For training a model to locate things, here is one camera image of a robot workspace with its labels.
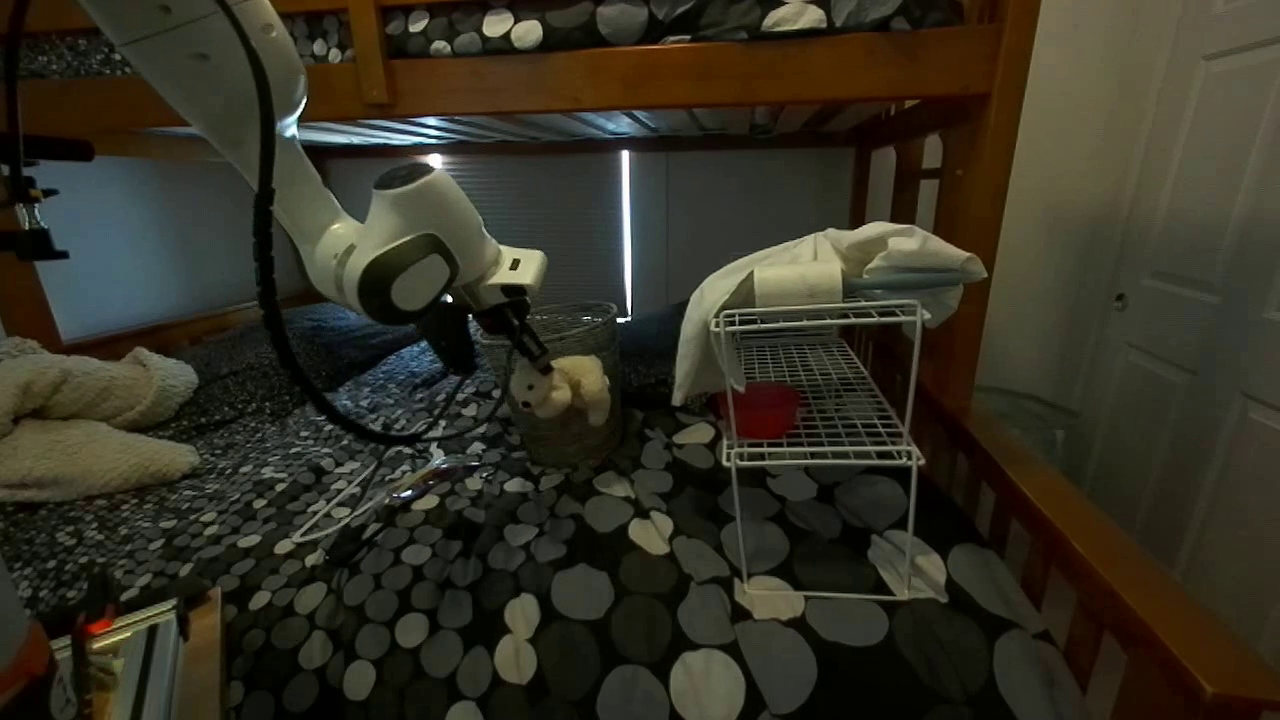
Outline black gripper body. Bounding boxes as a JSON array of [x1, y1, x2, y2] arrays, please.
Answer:
[[474, 283, 535, 339]]

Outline cream bear plush toy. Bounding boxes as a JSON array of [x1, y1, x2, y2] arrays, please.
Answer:
[[508, 351, 621, 431]]

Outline dark blue speckled pillow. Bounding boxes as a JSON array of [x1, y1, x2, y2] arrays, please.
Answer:
[[262, 296, 419, 392]]

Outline red cup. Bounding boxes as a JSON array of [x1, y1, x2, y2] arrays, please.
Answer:
[[717, 381, 807, 445]]

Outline grey window blind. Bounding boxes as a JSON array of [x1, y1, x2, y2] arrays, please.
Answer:
[[296, 142, 862, 326]]

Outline black polka dot bedspread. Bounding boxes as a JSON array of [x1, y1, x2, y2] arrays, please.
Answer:
[[0, 296, 1114, 720]]

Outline polka dot upper mattress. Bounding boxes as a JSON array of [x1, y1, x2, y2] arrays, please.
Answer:
[[276, 0, 973, 63]]

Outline white cloth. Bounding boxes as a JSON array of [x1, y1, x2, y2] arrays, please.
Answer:
[[669, 216, 992, 414]]

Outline cream folded towel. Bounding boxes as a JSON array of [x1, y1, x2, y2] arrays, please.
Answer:
[[0, 332, 204, 507]]

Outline translucent plastic bin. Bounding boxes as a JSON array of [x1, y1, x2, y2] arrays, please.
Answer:
[[970, 381, 1081, 478]]

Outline white panel door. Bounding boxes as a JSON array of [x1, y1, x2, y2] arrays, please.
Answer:
[[1014, 0, 1280, 674]]

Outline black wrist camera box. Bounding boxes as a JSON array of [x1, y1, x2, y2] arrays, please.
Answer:
[[419, 291, 485, 381]]

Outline thin white cord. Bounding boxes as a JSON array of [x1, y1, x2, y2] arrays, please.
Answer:
[[279, 456, 456, 547]]

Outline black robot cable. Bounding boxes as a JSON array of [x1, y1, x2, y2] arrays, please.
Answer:
[[212, 0, 515, 453]]

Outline wooden bunk bed frame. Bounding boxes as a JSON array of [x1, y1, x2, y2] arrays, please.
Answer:
[[0, 0, 1280, 720]]

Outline white wire stand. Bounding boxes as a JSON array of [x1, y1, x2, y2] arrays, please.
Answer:
[[707, 296, 953, 608]]

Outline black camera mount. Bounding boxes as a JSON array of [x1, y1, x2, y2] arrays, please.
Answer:
[[0, 0, 101, 267]]

